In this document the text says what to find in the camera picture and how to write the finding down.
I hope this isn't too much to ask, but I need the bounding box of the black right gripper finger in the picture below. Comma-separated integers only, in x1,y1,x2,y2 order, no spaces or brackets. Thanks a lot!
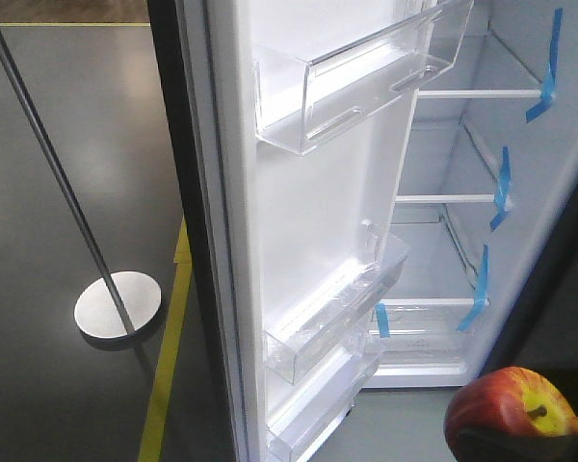
456,427,578,462

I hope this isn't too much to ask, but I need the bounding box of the red yellow apple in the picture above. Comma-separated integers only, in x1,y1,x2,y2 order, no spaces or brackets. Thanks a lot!
443,366,578,459

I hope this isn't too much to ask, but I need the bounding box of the dark grey fridge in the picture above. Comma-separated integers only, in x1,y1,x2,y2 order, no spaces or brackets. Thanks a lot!
146,0,578,462

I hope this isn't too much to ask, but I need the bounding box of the lower clear door bin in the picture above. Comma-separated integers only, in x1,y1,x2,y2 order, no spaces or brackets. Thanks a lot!
267,340,382,461

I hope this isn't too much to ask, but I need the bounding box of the clear door bin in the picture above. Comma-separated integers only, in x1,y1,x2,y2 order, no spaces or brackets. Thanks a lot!
267,340,382,461
265,234,409,385
252,1,473,156

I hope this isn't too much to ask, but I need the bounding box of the middle clear door bin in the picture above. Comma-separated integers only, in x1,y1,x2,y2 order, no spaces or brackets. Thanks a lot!
265,234,409,385

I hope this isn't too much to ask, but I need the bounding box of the metal stand with round base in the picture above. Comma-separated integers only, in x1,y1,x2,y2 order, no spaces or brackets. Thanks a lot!
0,28,162,341

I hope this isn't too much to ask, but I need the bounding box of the upper clear door bin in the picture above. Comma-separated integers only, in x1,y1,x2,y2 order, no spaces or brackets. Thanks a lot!
252,1,473,156

